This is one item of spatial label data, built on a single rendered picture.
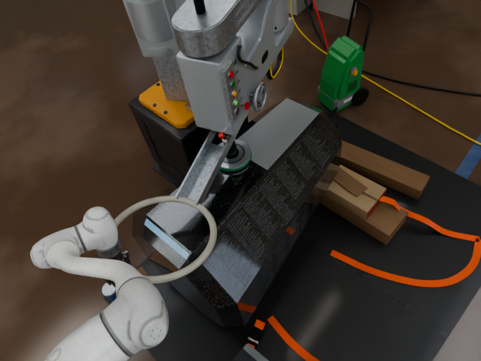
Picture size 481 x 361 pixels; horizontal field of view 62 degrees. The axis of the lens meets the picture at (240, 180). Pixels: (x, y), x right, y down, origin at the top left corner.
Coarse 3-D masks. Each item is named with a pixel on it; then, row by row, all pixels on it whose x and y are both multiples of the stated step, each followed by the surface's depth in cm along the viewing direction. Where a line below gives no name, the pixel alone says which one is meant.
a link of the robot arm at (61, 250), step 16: (48, 240) 135; (64, 240) 134; (80, 240) 142; (32, 256) 134; (48, 256) 132; (64, 256) 128; (80, 272) 123; (96, 272) 119; (112, 272) 115; (128, 272) 110
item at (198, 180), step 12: (216, 132) 209; (204, 144) 201; (228, 144) 200; (204, 156) 202; (216, 156) 201; (192, 168) 195; (204, 168) 199; (216, 168) 194; (192, 180) 196; (204, 180) 195; (180, 192) 190; (192, 192) 193; (204, 192) 188
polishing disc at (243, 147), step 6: (222, 144) 227; (240, 144) 225; (246, 144) 225; (240, 150) 222; (246, 150) 222; (240, 156) 220; (246, 156) 219; (228, 162) 218; (234, 162) 218; (240, 162) 217; (246, 162) 218; (228, 168) 216; (234, 168) 216
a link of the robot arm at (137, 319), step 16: (128, 288) 101; (144, 288) 100; (112, 304) 97; (128, 304) 95; (144, 304) 94; (160, 304) 96; (112, 320) 93; (128, 320) 92; (144, 320) 91; (160, 320) 92; (112, 336) 91; (128, 336) 92; (144, 336) 90; (160, 336) 93; (128, 352) 93
